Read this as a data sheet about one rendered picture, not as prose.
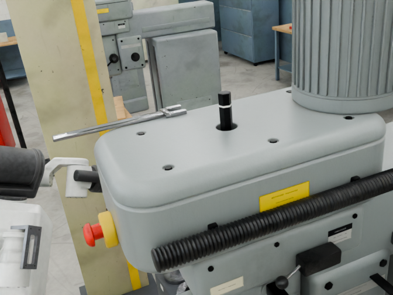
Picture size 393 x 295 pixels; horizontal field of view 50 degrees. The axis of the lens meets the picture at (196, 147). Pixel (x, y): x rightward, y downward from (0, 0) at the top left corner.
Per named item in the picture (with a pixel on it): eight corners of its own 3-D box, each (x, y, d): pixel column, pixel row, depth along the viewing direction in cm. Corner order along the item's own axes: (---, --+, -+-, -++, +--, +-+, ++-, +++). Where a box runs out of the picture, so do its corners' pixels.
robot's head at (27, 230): (-10, 268, 85) (17, 268, 82) (-3, 225, 88) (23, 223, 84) (16, 269, 91) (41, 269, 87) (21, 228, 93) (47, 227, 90)
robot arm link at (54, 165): (88, 188, 134) (44, 187, 132) (89, 160, 136) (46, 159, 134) (86, 187, 128) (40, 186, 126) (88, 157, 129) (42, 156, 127)
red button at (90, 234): (88, 253, 68) (83, 233, 67) (85, 239, 72) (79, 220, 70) (108, 247, 69) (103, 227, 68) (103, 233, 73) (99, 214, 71)
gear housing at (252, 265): (201, 314, 69) (195, 267, 64) (157, 233, 89) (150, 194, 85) (365, 249, 79) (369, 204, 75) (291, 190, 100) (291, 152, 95)
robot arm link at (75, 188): (92, 198, 139) (59, 197, 131) (93, 166, 140) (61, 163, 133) (110, 197, 130) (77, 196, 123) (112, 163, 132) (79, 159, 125)
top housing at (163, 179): (137, 292, 61) (117, 198, 54) (102, 205, 83) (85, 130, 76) (390, 199, 75) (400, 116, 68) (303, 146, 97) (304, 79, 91)
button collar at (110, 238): (109, 256, 69) (102, 226, 66) (102, 236, 74) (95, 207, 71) (121, 251, 69) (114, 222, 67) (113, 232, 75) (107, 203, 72)
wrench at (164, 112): (54, 144, 72) (52, 140, 71) (52, 137, 75) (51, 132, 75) (186, 113, 79) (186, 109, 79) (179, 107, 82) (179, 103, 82)
